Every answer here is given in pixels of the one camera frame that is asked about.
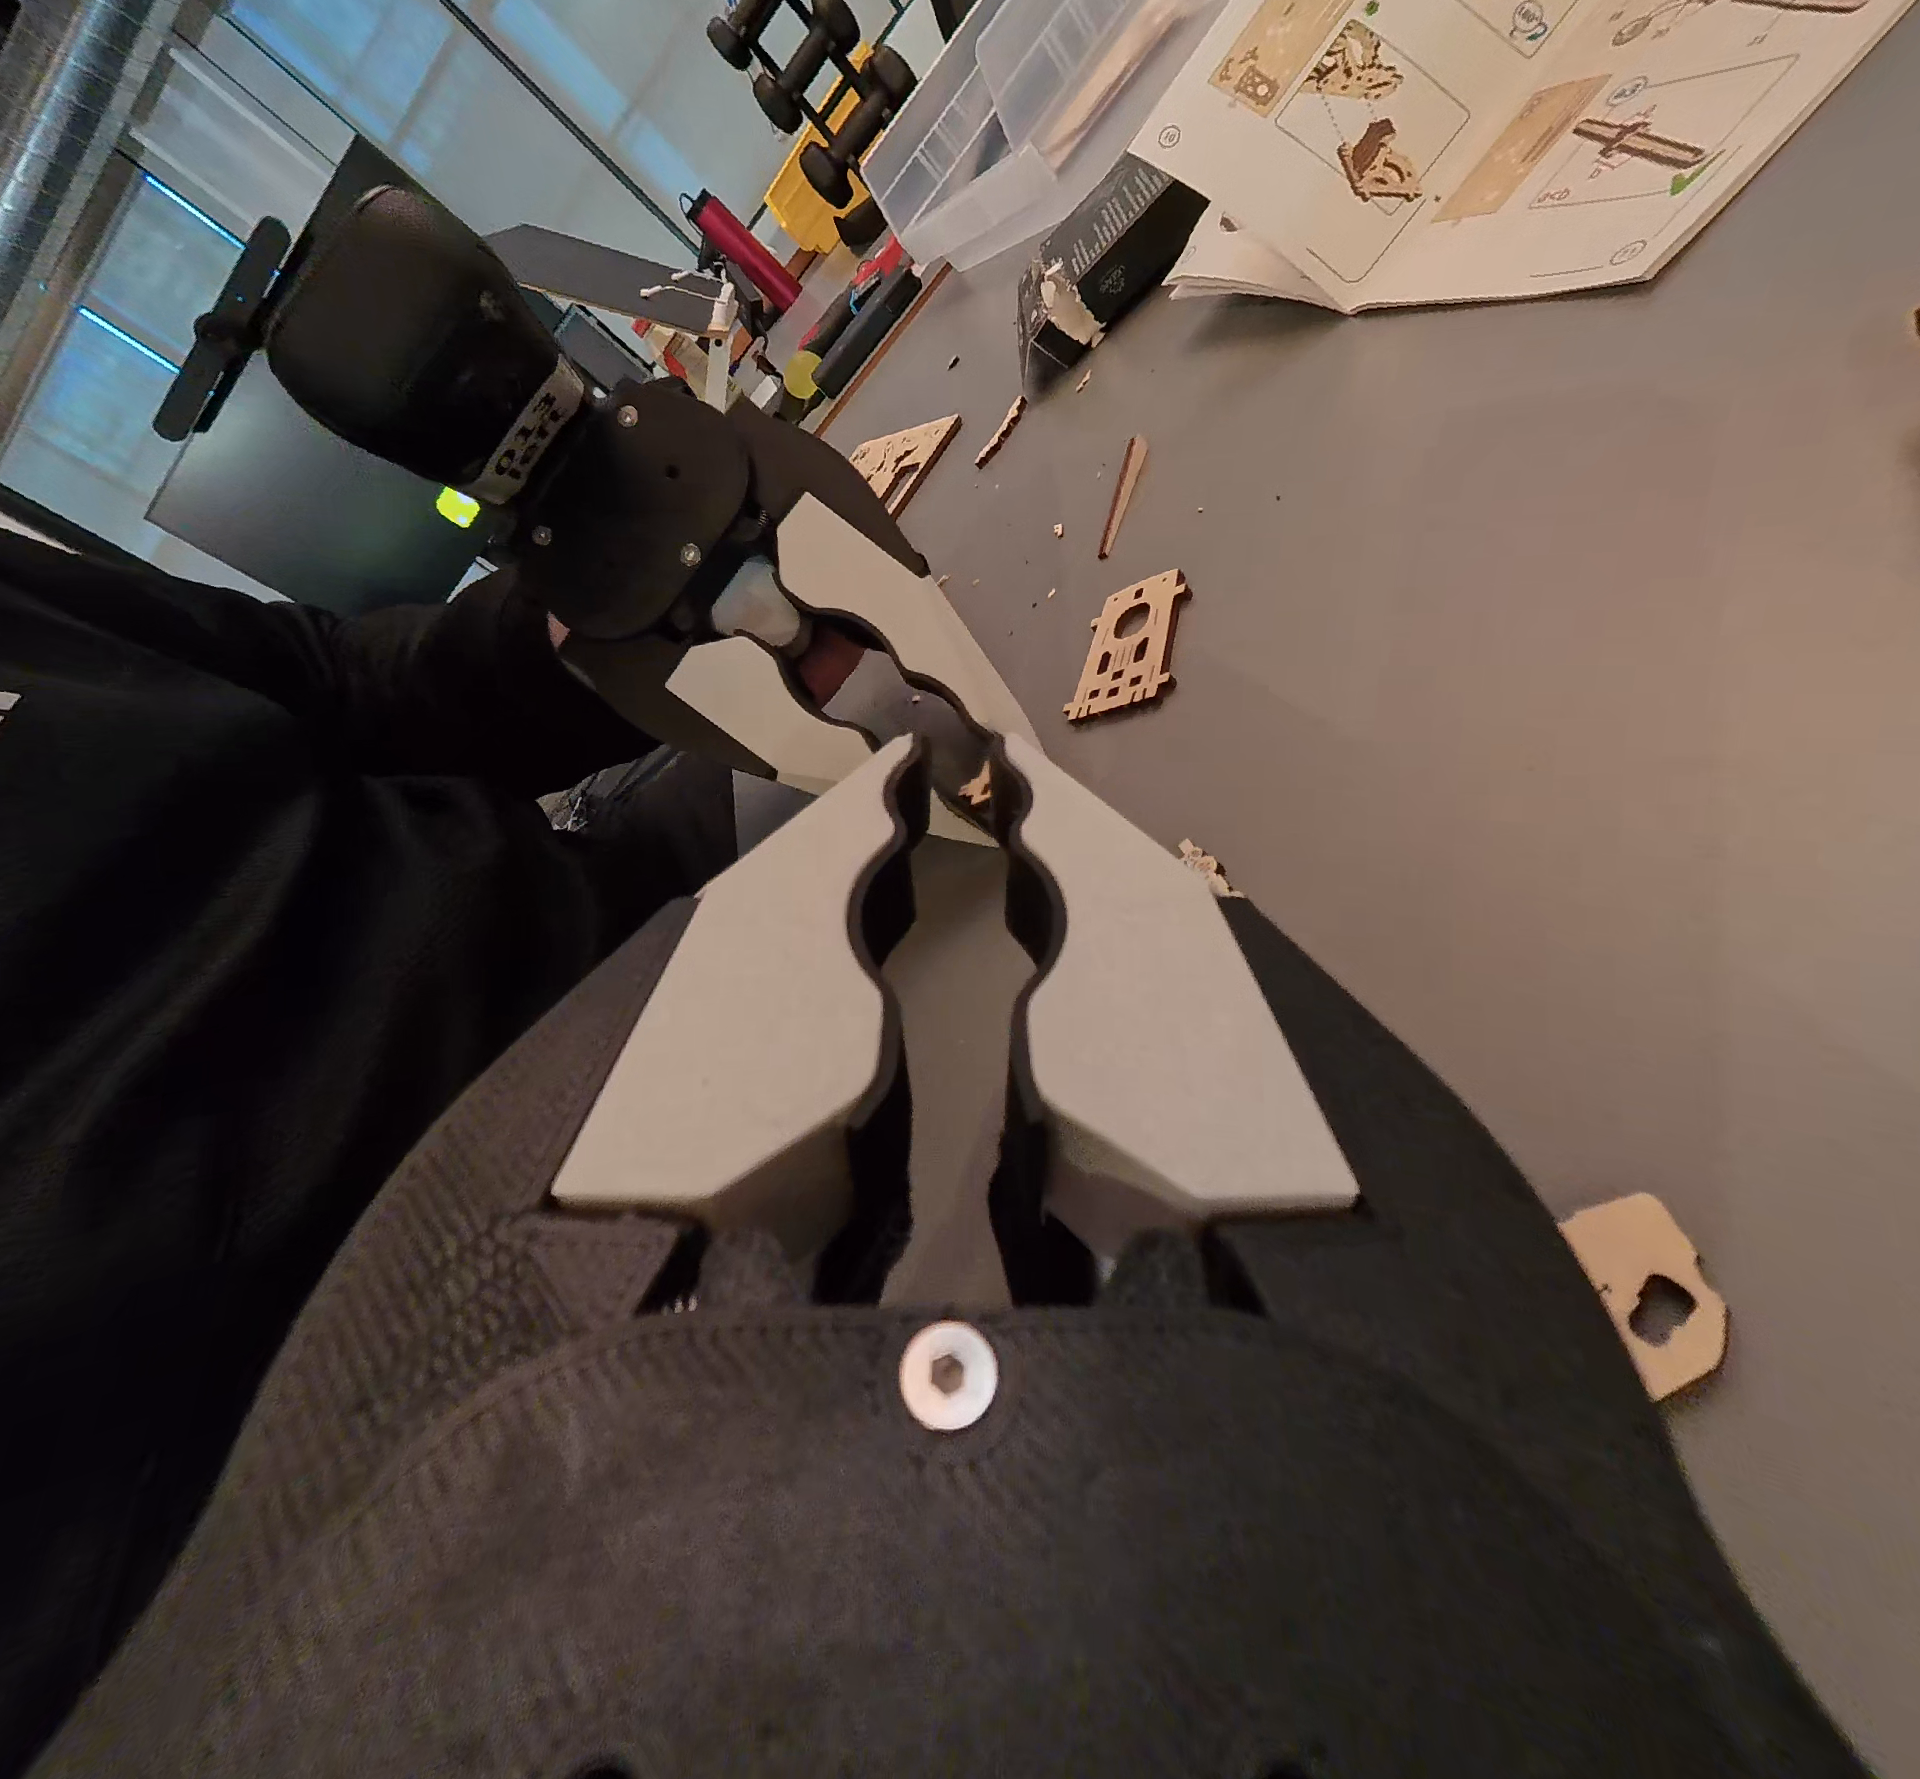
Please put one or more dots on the small black cardboard box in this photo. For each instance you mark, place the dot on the small black cardboard box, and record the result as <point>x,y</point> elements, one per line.
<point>1111,257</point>

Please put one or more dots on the black dumbbells on yellow rack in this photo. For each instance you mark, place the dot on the black dumbbells on yellow rack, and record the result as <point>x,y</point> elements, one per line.
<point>809,53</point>

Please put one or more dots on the small dark wooden model part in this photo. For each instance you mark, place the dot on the small dark wooden model part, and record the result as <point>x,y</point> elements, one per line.
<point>975,785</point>

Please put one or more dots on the yellow plastic bin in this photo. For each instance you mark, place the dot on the yellow plastic bin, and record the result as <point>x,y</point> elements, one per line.
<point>818,203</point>

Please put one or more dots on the thin wooden stick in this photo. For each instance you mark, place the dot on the thin wooden stick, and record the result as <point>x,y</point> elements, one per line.
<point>1122,497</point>

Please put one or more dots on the black monitor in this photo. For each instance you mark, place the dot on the black monitor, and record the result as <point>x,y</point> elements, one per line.
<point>271,519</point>

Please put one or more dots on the person's left forearm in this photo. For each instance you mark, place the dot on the person's left forearm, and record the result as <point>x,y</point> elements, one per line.
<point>420,700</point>

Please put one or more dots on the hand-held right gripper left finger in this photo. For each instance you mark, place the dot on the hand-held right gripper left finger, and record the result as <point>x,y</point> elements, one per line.
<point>750,1029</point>

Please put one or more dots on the person's black clothing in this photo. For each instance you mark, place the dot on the person's black clothing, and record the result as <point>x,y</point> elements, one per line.
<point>181,1061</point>

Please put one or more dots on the clear plastic storage box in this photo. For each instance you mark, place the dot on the clear plastic storage box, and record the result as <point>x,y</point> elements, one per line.
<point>1035,85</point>

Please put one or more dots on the red cylinder bottle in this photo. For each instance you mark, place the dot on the red cylinder bottle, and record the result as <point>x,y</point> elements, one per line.
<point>743,249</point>

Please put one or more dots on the wooden piece with square hole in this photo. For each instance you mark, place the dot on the wooden piece with square hole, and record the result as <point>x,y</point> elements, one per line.
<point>1636,1246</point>

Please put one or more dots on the small wooden scrap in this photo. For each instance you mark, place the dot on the small wooden scrap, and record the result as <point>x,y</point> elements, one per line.
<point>1208,867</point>

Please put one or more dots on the assembly instruction booklet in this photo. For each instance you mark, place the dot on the assembly instruction booklet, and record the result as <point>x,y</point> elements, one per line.
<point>1501,85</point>

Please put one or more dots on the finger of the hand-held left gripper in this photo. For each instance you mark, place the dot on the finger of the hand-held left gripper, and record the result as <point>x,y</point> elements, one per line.
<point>778,717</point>
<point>899,594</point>

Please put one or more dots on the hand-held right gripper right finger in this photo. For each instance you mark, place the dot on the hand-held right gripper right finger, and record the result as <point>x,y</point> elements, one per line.
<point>1170,1043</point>

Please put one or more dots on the dark side table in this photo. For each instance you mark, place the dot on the dark side table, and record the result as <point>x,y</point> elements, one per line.
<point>601,264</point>

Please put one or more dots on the triangular wooden sheet offcut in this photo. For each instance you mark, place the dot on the triangular wooden sheet offcut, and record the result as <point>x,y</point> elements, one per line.
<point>912,460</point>

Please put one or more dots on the wooden plate with round hole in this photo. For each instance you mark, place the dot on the wooden plate with round hole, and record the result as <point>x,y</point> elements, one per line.
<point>1128,647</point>

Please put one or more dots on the small curved wooden piece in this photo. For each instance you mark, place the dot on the small curved wooden piece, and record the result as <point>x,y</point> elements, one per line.
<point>1001,434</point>

